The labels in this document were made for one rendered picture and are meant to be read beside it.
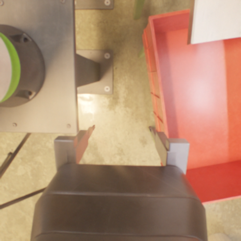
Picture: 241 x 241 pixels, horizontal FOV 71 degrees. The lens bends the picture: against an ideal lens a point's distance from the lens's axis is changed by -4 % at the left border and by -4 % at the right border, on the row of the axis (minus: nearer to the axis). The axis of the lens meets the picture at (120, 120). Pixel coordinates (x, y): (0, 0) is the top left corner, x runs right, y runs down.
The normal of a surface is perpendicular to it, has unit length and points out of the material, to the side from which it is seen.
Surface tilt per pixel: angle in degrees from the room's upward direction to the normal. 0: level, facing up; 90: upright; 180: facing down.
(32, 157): 0
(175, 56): 0
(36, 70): 66
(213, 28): 30
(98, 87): 0
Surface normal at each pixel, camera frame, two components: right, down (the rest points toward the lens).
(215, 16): 0.07, 0.69
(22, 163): -0.01, 0.25
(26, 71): 0.97, 0.20
